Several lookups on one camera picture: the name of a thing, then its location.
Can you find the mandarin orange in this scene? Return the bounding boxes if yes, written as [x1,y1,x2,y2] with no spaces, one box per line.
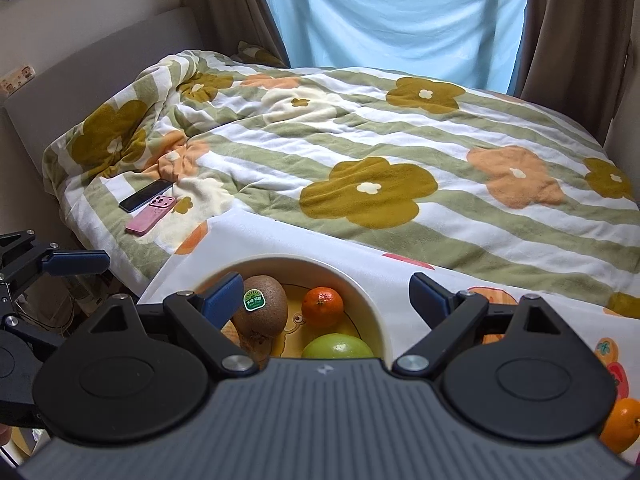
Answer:
[300,287,345,328]

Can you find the large orange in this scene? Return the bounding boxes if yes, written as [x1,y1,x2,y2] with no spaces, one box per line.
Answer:
[600,398,640,454]

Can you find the orange in bowl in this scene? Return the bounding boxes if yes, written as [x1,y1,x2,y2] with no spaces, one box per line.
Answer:
[220,321,241,347]

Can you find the kiwi with green sticker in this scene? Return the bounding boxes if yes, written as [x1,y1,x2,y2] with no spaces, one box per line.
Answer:
[232,275,288,338]

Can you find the white fruit print cloth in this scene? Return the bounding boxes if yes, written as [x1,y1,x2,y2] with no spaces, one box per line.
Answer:
[136,207,640,466]

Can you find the cream fruit bowl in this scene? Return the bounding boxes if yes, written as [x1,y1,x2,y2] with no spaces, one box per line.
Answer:
[194,253,386,361]

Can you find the black smartphone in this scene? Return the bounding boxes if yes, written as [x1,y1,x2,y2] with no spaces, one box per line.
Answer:
[118,179,172,214]

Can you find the pink smartphone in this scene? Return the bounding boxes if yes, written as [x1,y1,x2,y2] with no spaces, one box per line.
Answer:
[125,195,177,236]

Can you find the green apple in bowl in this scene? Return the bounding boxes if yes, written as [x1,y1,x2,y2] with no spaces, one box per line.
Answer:
[300,333,374,360]

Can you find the floral striped duvet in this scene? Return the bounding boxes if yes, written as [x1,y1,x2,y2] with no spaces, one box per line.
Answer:
[42,50,639,318]

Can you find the grey bed headboard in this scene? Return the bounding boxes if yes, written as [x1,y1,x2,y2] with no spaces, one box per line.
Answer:
[3,6,203,169]

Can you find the floral pillow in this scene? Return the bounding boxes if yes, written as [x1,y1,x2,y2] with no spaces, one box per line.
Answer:
[236,41,288,68]

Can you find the brown right curtain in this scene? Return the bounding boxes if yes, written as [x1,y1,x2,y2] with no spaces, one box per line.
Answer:
[515,0,634,143]

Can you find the brown curtain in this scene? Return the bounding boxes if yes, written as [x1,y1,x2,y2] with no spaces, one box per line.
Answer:
[515,0,634,143]
[182,0,290,65]

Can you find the light blue window sheet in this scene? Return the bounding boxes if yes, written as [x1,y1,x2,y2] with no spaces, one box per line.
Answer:
[267,0,527,93]

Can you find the brown left curtain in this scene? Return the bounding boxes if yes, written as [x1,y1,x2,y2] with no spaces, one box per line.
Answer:
[182,0,290,65]

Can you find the wall power socket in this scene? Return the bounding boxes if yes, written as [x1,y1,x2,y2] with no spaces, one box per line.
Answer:
[0,65,36,96]

